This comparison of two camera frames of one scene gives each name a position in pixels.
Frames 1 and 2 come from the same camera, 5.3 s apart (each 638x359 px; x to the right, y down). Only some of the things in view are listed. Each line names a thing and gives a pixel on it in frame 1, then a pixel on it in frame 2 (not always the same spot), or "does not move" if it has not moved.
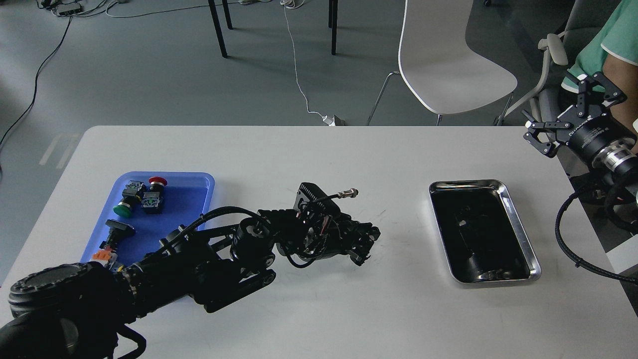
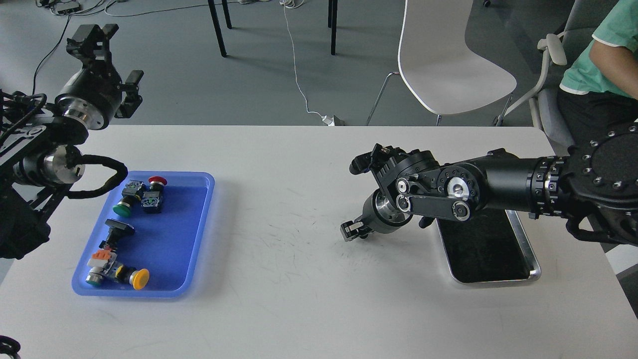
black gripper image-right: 588,131 → 379,216
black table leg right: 333,23 does not move
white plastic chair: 439,68 does not move
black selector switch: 118,231 does not move
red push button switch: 152,200 does not move
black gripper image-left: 316,229 → 93,96
